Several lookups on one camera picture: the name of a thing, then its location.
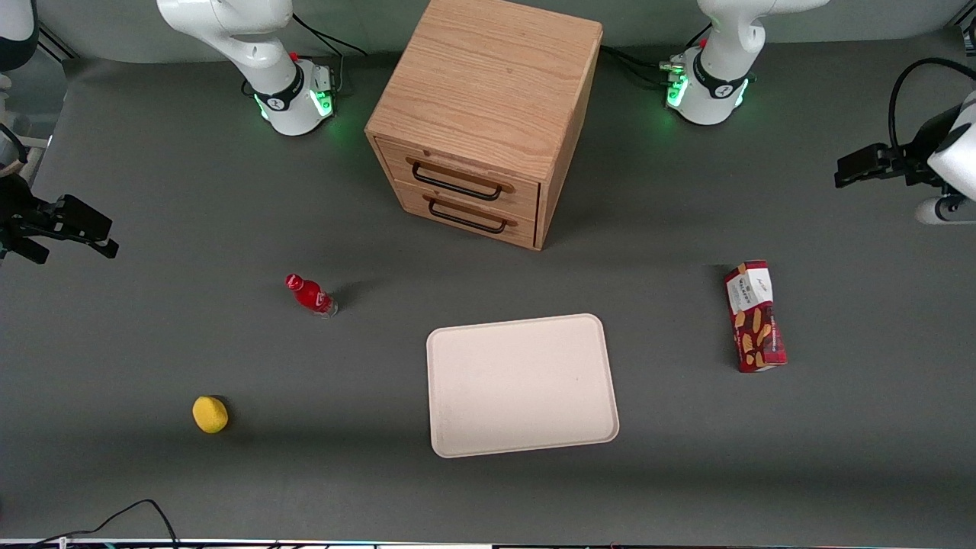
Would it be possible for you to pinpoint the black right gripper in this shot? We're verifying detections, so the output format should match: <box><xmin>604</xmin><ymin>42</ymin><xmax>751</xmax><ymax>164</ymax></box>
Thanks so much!
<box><xmin>0</xmin><ymin>177</ymin><xmax>120</xmax><ymax>265</ymax></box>

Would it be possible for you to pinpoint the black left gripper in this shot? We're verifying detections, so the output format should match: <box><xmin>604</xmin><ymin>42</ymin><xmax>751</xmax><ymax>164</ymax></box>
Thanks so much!
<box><xmin>835</xmin><ymin>141</ymin><xmax>947</xmax><ymax>189</ymax></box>

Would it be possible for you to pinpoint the red cookie box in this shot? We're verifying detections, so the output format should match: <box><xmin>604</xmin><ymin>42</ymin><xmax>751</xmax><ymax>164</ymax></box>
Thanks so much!
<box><xmin>723</xmin><ymin>260</ymin><xmax>788</xmax><ymax>374</ymax></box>

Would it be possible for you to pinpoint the cream rectangular tray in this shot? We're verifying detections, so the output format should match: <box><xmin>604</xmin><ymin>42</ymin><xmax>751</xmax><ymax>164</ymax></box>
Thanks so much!
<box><xmin>425</xmin><ymin>313</ymin><xmax>621</xmax><ymax>459</ymax></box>

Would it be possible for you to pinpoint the yellow lemon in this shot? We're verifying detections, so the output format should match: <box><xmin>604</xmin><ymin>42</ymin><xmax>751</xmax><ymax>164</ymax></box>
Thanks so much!
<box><xmin>191</xmin><ymin>395</ymin><xmax>230</xmax><ymax>435</ymax></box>

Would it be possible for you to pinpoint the red plastic bottle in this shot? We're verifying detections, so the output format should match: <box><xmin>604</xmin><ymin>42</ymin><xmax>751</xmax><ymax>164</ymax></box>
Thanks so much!
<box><xmin>284</xmin><ymin>273</ymin><xmax>339</xmax><ymax>319</ymax></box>

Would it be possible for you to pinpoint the wooden drawer front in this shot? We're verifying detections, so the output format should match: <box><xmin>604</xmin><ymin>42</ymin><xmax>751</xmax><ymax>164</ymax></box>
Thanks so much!
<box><xmin>393</xmin><ymin>179</ymin><xmax>540</xmax><ymax>250</ymax></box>
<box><xmin>375</xmin><ymin>137</ymin><xmax>541</xmax><ymax>223</ymax></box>

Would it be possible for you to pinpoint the wooden drawer cabinet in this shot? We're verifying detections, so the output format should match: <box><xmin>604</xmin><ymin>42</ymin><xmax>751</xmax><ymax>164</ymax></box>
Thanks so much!
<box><xmin>364</xmin><ymin>0</ymin><xmax>604</xmax><ymax>252</ymax></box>

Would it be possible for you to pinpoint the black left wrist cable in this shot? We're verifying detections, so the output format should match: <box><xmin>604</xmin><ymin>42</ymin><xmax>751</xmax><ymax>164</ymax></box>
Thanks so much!
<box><xmin>888</xmin><ymin>57</ymin><xmax>976</xmax><ymax>155</ymax></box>

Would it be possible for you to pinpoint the black left arm base cable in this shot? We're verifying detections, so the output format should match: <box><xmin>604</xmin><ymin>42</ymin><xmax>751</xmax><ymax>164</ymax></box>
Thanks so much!
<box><xmin>601</xmin><ymin>23</ymin><xmax>714</xmax><ymax>89</ymax></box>

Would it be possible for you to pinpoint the black arm base cable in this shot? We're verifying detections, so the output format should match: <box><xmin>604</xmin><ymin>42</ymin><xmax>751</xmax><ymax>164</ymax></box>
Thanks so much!
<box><xmin>292</xmin><ymin>14</ymin><xmax>368</xmax><ymax>96</ymax></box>
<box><xmin>601</xmin><ymin>23</ymin><xmax>714</xmax><ymax>89</ymax></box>

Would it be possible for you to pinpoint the black right arm base cable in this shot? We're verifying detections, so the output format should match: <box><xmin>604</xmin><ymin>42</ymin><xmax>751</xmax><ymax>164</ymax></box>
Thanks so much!
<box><xmin>292</xmin><ymin>14</ymin><xmax>368</xmax><ymax>96</ymax></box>

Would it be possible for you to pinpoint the black drawer handle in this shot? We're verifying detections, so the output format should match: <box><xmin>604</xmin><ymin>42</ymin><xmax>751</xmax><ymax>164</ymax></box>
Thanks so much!
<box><xmin>406</xmin><ymin>156</ymin><xmax>515</xmax><ymax>203</ymax></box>
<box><xmin>424</xmin><ymin>194</ymin><xmax>519</xmax><ymax>235</ymax></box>

